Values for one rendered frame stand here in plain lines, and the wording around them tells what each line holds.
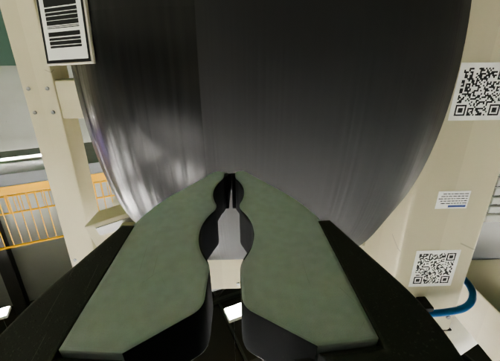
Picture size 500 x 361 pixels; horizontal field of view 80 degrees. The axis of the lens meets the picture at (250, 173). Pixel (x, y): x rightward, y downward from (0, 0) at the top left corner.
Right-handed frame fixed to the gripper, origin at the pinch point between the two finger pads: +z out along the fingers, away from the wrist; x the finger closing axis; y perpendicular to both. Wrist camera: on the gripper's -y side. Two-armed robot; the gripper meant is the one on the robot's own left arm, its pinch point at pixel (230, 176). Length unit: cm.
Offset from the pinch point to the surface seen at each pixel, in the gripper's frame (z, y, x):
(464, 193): 26.3, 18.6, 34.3
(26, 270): 655, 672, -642
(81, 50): 9.5, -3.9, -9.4
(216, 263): 48, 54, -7
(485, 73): 28.4, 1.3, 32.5
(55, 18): 10.6, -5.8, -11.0
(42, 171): 432, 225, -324
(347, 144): 8.1, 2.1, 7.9
